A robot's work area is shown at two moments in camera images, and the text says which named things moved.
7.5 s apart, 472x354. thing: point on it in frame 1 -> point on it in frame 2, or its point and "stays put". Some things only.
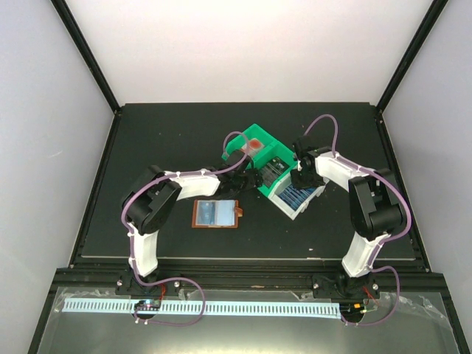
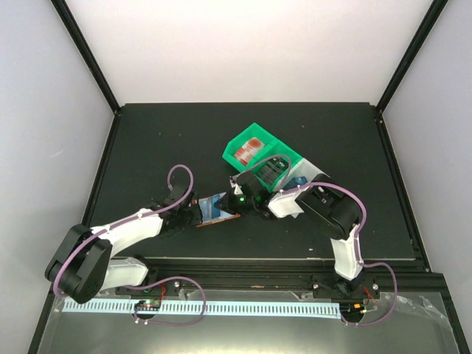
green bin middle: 273,166 stays put
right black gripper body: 306,180 -> 238,206
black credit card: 272,169 stays put
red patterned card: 254,145 stays put
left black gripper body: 243,184 -> 189,220
